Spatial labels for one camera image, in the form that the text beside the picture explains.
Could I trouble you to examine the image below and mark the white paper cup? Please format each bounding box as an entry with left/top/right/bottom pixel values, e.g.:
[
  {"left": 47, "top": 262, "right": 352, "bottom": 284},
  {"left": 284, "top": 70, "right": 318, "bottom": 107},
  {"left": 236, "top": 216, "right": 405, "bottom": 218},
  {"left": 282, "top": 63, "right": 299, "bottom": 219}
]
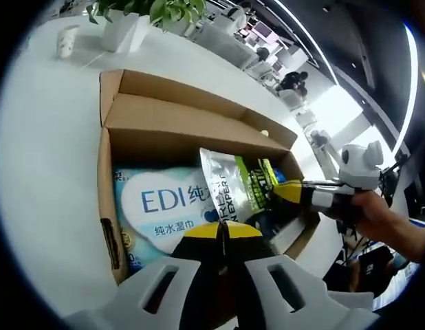
[{"left": 56, "top": 27, "right": 78, "bottom": 59}]

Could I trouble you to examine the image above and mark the blue white wet wipes pack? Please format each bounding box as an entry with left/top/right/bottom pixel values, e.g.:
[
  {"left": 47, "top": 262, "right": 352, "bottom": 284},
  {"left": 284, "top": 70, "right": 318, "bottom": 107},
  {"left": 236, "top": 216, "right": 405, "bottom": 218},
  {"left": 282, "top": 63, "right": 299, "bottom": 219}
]
[{"left": 112, "top": 166, "right": 220, "bottom": 272}]

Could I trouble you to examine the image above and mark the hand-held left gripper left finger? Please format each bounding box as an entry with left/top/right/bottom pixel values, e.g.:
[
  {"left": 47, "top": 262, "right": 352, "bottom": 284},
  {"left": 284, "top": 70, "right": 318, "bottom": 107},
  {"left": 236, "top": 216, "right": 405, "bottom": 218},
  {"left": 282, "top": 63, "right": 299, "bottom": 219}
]
[{"left": 57, "top": 221, "right": 230, "bottom": 330}]

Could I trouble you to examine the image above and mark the white plant pot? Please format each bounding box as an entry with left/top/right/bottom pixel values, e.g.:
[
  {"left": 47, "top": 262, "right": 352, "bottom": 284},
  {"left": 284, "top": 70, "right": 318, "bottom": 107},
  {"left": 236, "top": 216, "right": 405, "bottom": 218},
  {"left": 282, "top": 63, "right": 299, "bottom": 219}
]
[{"left": 102, "top": 8, "right": 140, "bottom": 53}]

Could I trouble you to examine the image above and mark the silver green pouch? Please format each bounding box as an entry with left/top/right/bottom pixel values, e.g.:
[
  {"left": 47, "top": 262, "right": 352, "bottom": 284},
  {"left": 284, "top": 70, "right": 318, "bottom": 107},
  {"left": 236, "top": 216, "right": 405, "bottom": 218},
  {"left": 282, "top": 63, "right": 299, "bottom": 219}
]
[{"left": 198, "top": 146, "right": 281, "bottom": 228}]

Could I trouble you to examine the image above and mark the green leafy plant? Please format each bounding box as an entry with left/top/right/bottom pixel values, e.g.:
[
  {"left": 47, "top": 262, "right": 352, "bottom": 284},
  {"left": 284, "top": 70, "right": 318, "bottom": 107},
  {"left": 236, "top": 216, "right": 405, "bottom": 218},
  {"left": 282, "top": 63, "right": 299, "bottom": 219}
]
[{"left": 85, "top": 0, "right": 206, "bottom": 34}]

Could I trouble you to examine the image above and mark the person's right hand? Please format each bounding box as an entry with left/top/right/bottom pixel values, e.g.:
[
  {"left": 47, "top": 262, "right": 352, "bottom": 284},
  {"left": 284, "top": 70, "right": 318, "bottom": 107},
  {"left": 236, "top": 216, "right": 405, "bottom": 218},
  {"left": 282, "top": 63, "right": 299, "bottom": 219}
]
[{"left": 349, "top": 190, "right": 406, "bottom": 239}]

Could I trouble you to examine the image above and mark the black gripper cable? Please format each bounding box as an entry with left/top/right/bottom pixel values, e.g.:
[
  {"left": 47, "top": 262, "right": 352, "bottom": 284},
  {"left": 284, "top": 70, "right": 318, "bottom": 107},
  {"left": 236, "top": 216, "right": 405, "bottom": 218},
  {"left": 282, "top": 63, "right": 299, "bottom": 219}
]
[{"left": 336, "top": 219, "right": 365, "bottom": 266}]

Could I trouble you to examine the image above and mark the brown cardboard shoe box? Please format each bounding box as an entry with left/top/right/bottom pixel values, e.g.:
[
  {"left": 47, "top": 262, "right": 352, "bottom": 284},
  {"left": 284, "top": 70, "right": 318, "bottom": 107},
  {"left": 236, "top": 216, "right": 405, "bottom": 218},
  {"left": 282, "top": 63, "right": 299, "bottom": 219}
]
[{"left": 97, "top": 68, "right": 322, "bottom": 286}]

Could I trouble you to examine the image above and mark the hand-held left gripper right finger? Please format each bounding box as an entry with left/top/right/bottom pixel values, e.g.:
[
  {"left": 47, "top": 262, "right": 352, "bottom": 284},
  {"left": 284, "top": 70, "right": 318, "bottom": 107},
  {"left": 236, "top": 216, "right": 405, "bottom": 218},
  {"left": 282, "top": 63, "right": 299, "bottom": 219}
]
[{"left": 223, "top": 221, "right": 332, "bottom": 330}]

